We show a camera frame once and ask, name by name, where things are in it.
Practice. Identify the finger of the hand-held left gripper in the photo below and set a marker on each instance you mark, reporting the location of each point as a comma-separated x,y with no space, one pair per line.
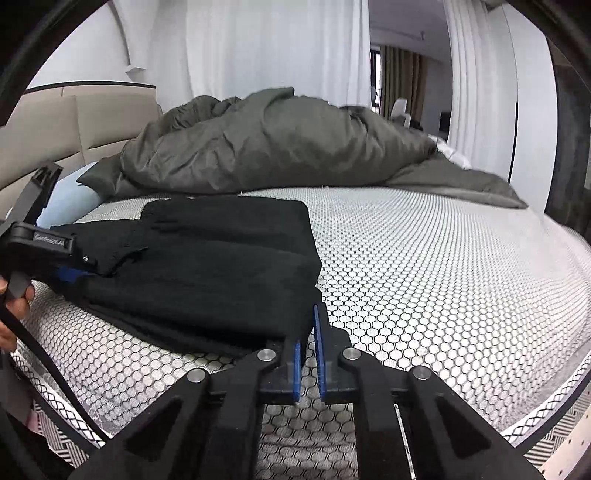
74,275

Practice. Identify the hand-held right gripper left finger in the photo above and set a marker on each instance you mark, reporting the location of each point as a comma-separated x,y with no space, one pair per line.
297,369

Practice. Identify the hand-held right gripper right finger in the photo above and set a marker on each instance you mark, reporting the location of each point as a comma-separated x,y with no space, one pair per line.
319,355

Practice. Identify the black pants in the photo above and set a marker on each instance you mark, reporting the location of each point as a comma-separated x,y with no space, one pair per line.
207,267

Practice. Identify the person's left hand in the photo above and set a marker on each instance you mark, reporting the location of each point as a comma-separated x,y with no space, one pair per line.
9,323

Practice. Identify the light blue pillow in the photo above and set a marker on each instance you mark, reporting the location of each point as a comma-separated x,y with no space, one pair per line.
78,198

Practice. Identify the beige padded headboard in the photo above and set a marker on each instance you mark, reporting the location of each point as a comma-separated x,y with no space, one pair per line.
92,124

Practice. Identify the honeycomb mesh mattress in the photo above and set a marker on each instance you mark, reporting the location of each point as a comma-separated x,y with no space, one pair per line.
438,277

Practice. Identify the dark grey puffer jacket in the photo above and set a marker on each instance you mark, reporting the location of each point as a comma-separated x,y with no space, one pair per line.
277,147

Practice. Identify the white chair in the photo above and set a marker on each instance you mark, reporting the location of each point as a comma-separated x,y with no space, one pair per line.
400,110

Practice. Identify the brown curtain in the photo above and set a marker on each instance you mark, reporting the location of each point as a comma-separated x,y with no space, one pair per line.
401,78

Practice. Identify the white curtain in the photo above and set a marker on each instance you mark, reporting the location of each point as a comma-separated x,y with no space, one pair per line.
277,46
475,83

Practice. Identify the dark wardrobe panel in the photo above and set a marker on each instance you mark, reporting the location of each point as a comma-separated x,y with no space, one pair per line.
572,138

